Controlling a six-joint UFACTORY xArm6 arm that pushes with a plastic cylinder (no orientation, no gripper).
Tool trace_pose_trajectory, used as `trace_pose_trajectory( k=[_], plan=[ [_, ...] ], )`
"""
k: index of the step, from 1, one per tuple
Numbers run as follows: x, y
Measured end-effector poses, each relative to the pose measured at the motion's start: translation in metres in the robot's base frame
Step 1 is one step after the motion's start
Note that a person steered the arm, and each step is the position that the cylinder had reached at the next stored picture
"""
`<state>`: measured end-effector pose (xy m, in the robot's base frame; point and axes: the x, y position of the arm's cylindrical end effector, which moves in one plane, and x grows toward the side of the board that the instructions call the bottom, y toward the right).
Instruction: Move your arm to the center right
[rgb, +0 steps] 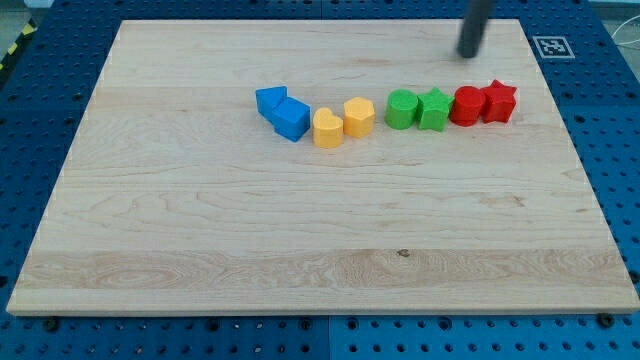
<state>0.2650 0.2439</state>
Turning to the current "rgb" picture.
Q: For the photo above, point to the blue cube block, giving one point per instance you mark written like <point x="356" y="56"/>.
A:
<point x="291" y="119"/>

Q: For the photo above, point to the red cylinder block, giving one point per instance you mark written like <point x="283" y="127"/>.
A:
<point x="467" y="106"/>

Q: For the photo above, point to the green star block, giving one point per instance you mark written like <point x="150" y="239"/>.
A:
<point x="433" y="110"/>

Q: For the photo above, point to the yellow hexagon block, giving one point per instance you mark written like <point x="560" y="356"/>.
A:
<point x="359" y="117"/>

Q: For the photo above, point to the red star block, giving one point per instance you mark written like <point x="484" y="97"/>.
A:
<point x="499" y="102"/>

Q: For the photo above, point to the blue triangular prism block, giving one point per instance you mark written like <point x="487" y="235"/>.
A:
<point x="268" y="99"/>

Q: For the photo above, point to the light wooden board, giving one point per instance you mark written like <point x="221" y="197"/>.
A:
<point x="178" y="199"/>

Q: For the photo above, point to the yellow heart block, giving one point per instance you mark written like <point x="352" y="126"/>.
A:
<point x="327" y="128"/>

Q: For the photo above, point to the green cylinder block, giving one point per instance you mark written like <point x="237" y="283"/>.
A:
<point x="401" y="109"/>

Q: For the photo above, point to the yellow black hazard tape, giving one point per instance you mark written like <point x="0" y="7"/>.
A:
<point x="18" y="46"/>

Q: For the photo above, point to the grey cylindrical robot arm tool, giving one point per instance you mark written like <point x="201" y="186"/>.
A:
<point x="473" y="27"/>

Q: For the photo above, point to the white fiducial marker tag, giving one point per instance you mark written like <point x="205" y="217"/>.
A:
<point x="553" y="47"/>

